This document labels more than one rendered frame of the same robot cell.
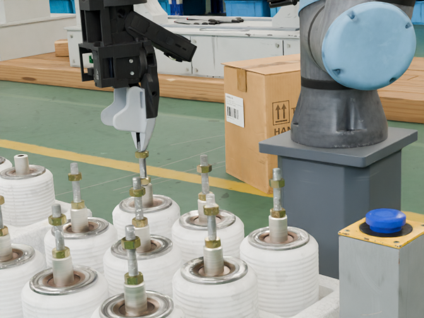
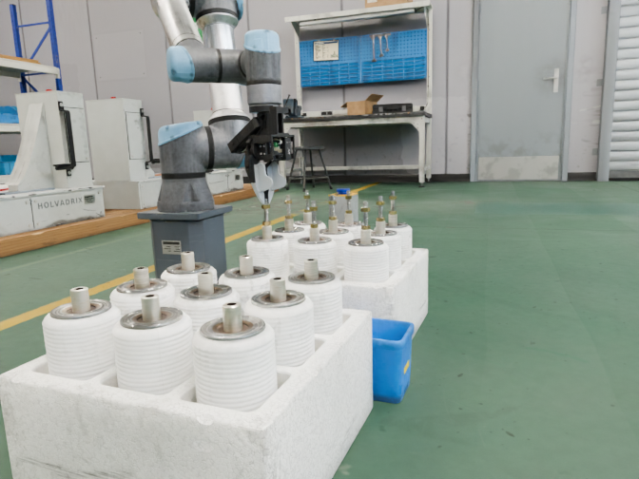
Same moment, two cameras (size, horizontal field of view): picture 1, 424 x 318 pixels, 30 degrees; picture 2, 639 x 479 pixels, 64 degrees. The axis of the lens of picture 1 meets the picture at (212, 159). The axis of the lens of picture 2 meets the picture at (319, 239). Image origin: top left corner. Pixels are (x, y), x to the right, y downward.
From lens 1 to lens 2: 1.82 m
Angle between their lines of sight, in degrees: 106
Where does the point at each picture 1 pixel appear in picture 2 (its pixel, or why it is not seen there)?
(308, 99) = (199, 183)
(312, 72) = (199, 167)
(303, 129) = (204, 201)
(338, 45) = not seen: hidden behind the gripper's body
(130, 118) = (279, 180)
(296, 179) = (208, 230)
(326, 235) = (221, 256)
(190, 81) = not seen: outside the picture
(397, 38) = not seen: hidden behind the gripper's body
